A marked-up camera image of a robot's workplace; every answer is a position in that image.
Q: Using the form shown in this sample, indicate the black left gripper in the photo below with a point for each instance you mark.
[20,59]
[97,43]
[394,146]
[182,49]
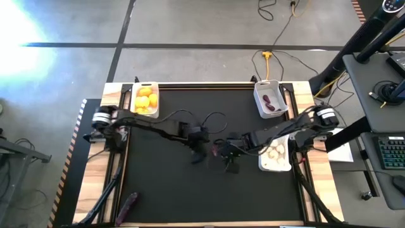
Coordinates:
[196,136]

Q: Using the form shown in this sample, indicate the black caster wheel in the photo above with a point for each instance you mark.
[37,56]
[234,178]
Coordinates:
[367,195]

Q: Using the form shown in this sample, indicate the backlit black keyboard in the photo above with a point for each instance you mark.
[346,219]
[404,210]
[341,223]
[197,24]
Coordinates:
[390,152]

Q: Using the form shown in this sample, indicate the black computer mouse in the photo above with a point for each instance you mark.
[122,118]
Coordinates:
[400,185]

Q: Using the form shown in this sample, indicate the black desk leg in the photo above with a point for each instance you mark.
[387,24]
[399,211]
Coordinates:
[348,134]

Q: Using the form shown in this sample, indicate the black table mat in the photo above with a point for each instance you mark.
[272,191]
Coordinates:
[190,190]

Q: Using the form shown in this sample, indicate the black frame strut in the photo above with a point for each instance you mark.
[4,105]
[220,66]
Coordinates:
[311,196]
[104,196]

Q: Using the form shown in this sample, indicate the small black post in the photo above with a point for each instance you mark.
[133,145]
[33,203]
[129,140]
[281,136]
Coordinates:
[253,79]
[136,79]

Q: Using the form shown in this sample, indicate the long purple sweet potato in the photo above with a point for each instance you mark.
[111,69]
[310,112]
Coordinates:
[126,207]

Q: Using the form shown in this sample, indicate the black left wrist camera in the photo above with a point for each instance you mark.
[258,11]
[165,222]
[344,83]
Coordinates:
[195,131]

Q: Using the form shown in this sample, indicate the small purple sweet potato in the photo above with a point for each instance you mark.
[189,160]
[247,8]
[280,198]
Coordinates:
[216,149]
[270,107]
[266,98]

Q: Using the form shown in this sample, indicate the grey desk top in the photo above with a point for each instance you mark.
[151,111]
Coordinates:
[364,95]

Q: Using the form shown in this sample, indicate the black monitor pole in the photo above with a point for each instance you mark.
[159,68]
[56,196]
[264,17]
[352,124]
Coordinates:
[379,41]

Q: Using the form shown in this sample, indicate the yellow lemon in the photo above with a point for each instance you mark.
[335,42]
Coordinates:
[141,110]
[141,102]

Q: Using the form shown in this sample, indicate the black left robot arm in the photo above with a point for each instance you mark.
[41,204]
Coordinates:
[152,125]

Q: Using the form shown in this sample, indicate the black aluminium table frame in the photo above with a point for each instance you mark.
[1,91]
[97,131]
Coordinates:
[205,86]

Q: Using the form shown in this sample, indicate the black tower fan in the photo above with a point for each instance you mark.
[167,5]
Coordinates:
[354,41]

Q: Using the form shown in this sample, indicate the grey metal stand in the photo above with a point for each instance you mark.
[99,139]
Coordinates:
[19,152]

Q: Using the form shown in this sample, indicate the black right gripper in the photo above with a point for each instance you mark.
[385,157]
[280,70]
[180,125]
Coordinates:
[240,144]

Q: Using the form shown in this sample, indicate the white plastic basket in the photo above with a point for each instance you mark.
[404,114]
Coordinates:
[156,114]
[269,167]
[278,95]

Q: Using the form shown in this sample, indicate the grey keyboard desk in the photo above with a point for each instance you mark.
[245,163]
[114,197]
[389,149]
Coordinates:
[379,183]

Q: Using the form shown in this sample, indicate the flat black desk device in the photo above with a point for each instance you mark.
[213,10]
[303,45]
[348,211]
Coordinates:
[398,63]

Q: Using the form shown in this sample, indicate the white paper sheet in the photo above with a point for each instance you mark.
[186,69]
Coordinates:
[341,154]

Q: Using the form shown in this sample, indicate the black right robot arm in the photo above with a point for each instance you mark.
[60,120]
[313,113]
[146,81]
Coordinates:
[284,128]

